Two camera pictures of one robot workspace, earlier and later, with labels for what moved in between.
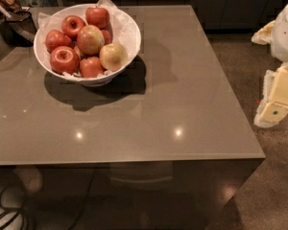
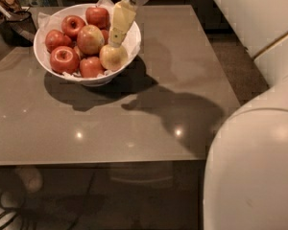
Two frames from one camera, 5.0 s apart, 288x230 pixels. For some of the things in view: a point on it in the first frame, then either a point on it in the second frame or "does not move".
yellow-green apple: (112, 57) does not move
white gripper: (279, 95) -> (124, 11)
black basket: (19, 29) does not move
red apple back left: (70, 26) does not move
